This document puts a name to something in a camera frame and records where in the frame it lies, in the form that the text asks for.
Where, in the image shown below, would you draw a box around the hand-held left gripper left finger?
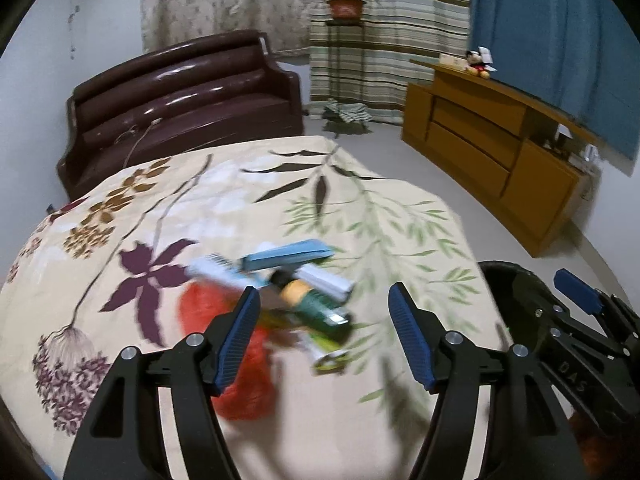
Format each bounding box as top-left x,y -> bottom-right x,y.
64,285 -> 262,480

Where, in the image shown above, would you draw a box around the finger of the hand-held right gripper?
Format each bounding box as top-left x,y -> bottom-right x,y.
515,280 -> 632,362
554,268 -> 640,346

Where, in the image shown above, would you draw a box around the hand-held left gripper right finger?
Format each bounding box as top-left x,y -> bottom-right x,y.
387,281 -> 587,480

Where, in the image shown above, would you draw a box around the trash bin with black bag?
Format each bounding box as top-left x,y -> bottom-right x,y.
477,260 -> 557,353

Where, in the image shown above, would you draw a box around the green bottle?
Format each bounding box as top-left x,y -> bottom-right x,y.
272,272 -> 353,346

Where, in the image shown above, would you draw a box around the long blue box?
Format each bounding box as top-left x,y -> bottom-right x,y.
240,239 -> 336,273

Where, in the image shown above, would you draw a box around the white box with blue print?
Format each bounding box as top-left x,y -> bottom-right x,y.
292,262 -> 356,297

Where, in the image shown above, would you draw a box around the person's right forearm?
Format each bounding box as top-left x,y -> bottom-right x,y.
567,407 -> 621,476

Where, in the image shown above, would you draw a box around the floral printed blanket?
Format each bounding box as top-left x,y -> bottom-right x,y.
0,135 -> 511,480

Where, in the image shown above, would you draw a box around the wooden cabinet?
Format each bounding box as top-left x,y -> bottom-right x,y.
401,58 -> 601,258

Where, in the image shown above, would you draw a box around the black metal plant stand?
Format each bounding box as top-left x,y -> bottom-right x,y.
322,19 -> 373,137

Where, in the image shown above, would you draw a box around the checked cloth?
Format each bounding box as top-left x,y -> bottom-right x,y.
322,101 -> 373,123

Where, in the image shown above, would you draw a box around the mouse plush toy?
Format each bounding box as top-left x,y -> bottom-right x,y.
465,46 -> 497,79

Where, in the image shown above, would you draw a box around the blue curtain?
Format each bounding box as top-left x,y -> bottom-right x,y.
467,0 -> 640,176

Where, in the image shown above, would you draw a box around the brown leather sofa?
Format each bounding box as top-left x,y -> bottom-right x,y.
56,30 -> 305,201

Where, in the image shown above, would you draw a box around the striped curtain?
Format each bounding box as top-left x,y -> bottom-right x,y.
306,0 -> 473,123

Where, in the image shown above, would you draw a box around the potted plant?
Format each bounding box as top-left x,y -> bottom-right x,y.
311,0 -> 373,23

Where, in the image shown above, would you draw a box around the beige patterned curtain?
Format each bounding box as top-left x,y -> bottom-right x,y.
140,0 -> 312,56

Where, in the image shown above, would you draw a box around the white cable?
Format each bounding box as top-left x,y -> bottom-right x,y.
116,117 -> 163,166

